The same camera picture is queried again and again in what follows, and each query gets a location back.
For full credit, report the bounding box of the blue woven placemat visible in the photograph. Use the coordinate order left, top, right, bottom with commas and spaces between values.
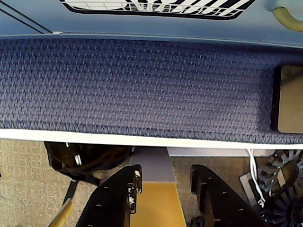
0, 37, 303, 145

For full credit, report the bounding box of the black and white printed sticker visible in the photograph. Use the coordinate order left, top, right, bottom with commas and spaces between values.
59, 0, 257, 21

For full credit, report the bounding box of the grey floor socket box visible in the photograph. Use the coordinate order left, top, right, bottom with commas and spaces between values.
238, 172, 261, 207

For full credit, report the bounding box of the wooden stick with black strap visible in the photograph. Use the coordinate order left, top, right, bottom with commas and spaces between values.
46, 179, 79, 227

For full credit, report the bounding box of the thin dark cable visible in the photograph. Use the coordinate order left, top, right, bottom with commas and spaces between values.
0, 4, 54, 34

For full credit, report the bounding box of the black and grey ribbed object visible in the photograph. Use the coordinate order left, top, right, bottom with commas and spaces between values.
257, 149, 303, 227

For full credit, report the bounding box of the white cable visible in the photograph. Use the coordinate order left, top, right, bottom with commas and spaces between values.
245, 148, 266, 209

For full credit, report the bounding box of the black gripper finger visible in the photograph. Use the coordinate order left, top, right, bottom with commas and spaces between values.
188, 164, 269, 227
75, 165, 143, 227

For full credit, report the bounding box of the yellow wooden board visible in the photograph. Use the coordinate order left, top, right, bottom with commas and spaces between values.
129, 181, 187, 227

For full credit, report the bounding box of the tan square black-framed pad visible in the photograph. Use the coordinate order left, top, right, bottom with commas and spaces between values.
270, 64, 303, 134

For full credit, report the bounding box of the black bag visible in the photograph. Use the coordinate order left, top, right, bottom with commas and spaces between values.
44, 141, 134, 185

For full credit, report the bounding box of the yellowish rubber tube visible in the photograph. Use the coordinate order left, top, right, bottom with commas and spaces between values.
271, 6, 303, 32

